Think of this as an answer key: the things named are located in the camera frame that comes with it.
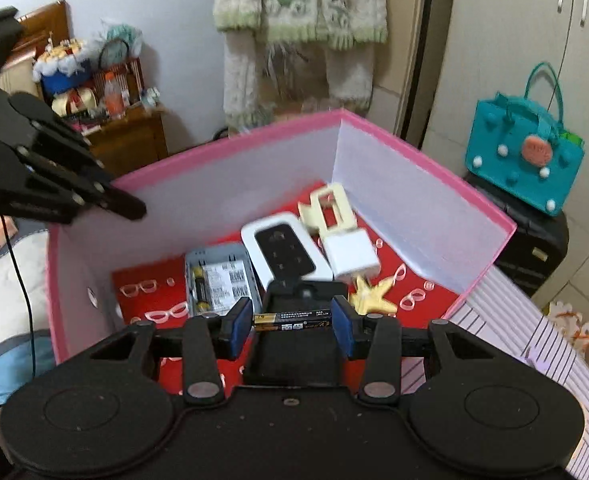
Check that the black rectangular device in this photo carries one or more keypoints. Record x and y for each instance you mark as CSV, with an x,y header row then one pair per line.
x,y
294,360

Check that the black gold battery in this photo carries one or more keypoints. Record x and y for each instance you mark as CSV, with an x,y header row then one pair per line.
x,y
200,290
294,321

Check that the black suitcase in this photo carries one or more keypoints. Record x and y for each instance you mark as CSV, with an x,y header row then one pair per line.
x,y
529,245

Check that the pink cardboard box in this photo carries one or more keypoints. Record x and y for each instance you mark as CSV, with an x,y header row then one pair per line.
x,y
254,180

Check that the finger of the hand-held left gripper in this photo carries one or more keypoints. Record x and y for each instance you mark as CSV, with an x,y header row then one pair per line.
x,y
99,180
59,192

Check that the cream green knitted robe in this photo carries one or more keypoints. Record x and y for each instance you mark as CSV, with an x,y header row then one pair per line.
x,y
294,0

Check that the cream plastic bracket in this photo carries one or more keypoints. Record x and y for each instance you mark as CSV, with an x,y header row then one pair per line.
x,y
339,205

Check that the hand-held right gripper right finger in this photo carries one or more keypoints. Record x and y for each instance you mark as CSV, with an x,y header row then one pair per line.
x,y
343,325

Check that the tan tall cabinet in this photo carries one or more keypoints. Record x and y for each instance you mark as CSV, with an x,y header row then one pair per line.
x,y
399,60

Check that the white wall charger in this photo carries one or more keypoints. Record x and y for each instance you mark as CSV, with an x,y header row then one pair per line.
x,y
349,255

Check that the red striped basket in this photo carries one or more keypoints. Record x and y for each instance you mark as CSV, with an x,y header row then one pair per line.
x,y
132,80

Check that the white power strip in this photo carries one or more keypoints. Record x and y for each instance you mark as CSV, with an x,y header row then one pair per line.
x,y
284,250

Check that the wooden nightstand with clutter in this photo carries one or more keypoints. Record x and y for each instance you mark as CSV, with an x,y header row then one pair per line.
x,y
39,30

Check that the grey open-backed device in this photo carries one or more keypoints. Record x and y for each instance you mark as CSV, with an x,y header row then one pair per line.
x,y
224,260

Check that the teal felt handbag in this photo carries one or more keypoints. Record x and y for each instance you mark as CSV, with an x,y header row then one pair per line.
x,y
499,130

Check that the white striped tablecloth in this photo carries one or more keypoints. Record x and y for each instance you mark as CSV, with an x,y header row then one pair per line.
x,y
524,330

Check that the yellow star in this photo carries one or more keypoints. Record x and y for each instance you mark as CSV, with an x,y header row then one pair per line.
x,y
369,300

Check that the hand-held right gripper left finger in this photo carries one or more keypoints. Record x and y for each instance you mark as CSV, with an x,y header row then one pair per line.
x,y
239,322

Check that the blue flower box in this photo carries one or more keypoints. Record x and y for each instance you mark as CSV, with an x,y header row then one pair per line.
x,y
64,77

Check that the beige wooden wardrobe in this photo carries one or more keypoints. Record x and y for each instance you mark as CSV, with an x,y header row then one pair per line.
x,y
499,20

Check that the orange drink bottle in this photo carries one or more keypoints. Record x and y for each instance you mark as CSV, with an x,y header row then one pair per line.
x,y
113,100

